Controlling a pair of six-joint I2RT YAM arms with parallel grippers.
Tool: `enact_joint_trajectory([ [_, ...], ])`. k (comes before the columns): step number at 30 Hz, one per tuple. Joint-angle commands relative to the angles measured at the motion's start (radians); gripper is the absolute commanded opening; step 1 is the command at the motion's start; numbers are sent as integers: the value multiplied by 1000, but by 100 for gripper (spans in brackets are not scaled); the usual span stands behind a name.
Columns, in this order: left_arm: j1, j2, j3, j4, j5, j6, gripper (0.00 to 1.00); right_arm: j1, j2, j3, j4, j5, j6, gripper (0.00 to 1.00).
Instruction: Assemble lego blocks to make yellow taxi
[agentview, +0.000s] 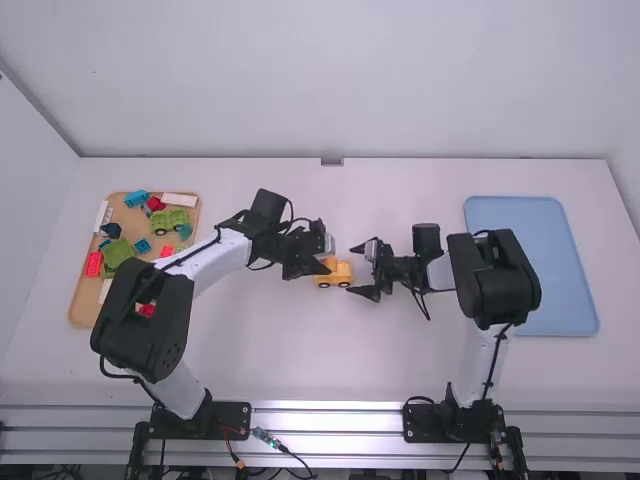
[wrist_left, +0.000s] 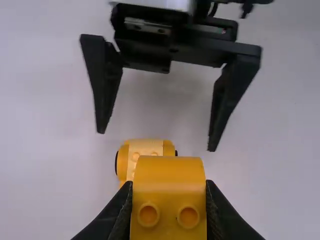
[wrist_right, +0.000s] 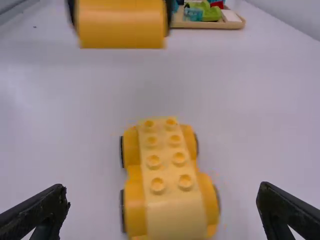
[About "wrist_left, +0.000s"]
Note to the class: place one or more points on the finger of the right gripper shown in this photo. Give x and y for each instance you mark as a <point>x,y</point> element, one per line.
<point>227,100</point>

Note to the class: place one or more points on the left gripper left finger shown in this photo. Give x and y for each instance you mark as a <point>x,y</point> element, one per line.
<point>115,215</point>

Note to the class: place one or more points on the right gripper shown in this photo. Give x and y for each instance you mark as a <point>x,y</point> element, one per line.
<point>150,52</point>

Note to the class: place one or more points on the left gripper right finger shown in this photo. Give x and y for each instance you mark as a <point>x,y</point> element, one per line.
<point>225,215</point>

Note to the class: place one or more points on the yellow toy brick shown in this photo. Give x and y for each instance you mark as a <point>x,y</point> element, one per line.
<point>170,180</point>

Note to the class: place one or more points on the yellow toy car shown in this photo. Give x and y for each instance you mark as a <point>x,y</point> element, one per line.
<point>145,150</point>

